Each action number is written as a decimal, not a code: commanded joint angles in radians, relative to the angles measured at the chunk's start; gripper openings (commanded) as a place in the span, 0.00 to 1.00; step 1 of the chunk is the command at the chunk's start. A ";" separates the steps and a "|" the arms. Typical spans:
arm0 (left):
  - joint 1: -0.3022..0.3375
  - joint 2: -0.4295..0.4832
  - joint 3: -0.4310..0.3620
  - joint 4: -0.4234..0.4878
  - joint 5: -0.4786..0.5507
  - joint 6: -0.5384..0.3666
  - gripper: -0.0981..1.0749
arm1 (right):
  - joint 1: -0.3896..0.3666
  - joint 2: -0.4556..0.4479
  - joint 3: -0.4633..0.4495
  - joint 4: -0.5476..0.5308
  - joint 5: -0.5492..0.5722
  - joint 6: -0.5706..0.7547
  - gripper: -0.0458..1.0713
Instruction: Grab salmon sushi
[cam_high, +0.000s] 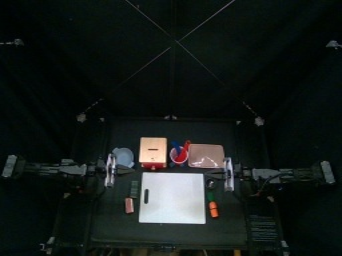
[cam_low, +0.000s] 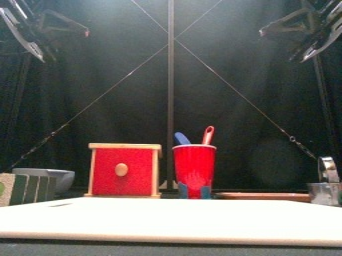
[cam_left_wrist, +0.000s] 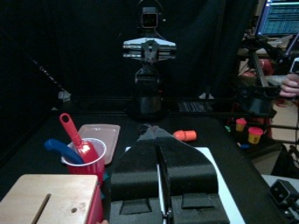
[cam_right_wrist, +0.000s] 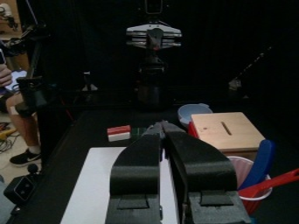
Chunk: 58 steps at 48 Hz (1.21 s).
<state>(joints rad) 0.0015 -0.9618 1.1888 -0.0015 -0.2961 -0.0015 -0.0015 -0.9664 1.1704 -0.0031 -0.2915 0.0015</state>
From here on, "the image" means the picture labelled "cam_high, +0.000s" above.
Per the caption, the white cutting board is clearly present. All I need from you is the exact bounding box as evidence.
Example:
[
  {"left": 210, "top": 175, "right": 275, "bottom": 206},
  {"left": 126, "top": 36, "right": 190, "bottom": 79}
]
[{"left": 138, "top": 171, "right": 209, "bottom": 225}]

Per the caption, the orange toy carrot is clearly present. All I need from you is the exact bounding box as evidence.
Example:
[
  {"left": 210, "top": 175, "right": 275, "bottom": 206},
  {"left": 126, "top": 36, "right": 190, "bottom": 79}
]
[{"left": 206, "top": 191, "right": 221, "bottom": 219}]

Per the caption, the red plastic utensil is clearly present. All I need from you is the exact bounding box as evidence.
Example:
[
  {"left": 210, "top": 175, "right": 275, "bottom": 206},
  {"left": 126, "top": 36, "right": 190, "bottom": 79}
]
[{"left": 178, "top": 139, "right": 193, "bottom": 160}]

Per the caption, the copper toy toaster box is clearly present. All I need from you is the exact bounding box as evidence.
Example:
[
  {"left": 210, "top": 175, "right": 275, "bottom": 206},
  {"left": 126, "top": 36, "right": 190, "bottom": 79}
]
[{"left": 138, "top": 136, "right": 170, "bottom": 171}]

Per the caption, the blue plastic utensil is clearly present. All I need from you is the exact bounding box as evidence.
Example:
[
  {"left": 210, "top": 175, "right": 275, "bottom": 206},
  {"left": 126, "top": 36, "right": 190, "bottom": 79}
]
[{"left": 172, "top": 140, "right": 185, "bottom": 158}]

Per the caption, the light blue plastic bowl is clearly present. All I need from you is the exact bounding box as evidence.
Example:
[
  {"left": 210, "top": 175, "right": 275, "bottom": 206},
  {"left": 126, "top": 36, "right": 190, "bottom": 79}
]
[{"left": 112, "top": 146, "right": 137, "bottom": 169}]

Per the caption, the dark green seaweed sushi toy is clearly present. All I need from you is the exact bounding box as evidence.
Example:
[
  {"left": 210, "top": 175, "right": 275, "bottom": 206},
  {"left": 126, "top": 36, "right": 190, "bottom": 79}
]
[{"left": 130, "top": 180, "right": 141, "bottom": 198}]

